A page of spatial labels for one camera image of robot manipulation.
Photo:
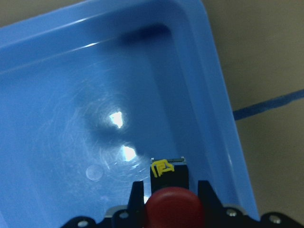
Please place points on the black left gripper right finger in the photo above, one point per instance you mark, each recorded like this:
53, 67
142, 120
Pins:
208, 197

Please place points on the blue plastic tray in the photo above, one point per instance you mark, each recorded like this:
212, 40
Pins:
91, 92

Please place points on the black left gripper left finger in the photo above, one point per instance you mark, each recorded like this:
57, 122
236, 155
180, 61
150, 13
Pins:
136, 199

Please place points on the red emergency stop button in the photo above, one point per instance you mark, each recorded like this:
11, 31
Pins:
172, 204

